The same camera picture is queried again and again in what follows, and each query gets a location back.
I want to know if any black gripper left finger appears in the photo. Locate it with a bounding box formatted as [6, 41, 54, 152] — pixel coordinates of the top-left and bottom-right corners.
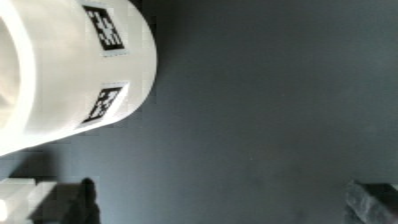
[28, 178, 101, 224]

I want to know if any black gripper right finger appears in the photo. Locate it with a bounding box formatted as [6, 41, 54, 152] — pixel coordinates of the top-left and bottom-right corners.
[342, 181, 398, 224]

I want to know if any white lamp shade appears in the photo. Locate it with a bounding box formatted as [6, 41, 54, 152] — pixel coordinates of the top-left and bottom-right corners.
[0, 0, 157, 156]

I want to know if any white block left edge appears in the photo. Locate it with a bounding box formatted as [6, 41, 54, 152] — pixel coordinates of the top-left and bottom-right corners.
[0, 178, 56, 224]

